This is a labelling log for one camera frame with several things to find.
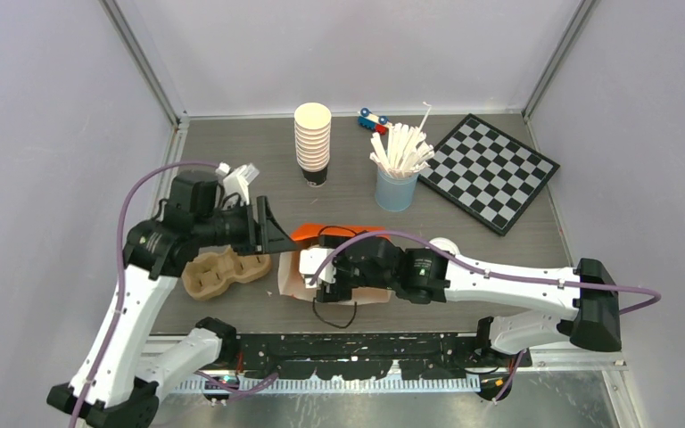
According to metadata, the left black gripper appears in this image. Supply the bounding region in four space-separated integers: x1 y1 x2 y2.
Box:
194 195 296 256

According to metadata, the orange paper bag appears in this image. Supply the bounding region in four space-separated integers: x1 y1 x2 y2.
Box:
277 223 393 330

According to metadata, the stack of white lids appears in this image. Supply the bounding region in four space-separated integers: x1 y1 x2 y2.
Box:
429 237 461 256

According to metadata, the stack of paper cups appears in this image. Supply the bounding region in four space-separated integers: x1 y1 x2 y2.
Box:
293 102 332 187

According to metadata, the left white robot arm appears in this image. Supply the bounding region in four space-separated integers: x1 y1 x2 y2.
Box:
46 164 295 427

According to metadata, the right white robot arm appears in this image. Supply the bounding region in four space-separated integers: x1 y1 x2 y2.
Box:
299 235 622 366

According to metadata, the brown cardboard cup carrier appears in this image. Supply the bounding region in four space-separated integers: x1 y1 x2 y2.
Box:
181 247 272 301

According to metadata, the blue straw holder cup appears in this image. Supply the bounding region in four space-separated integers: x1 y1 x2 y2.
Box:
375 169 418 212

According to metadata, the bundle of white straws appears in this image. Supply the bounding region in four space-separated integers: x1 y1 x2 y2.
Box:
369 102 435 179

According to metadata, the red blue toy car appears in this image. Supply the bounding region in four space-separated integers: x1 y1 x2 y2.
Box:
357 107 392 135

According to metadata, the black white checkerboard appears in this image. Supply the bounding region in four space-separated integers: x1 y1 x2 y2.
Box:
418 114 559 236

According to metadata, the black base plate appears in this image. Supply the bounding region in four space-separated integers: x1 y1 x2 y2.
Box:
204 333 513 381

